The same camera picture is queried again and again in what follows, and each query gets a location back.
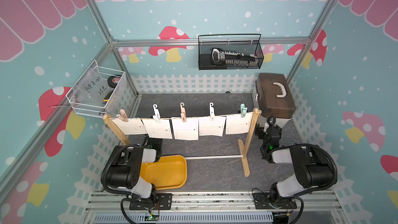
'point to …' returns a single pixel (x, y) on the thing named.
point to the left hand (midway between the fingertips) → (161, 124)
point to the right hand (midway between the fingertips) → (267, 124)
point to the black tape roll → (113, 81)
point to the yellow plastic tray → (170, 172)
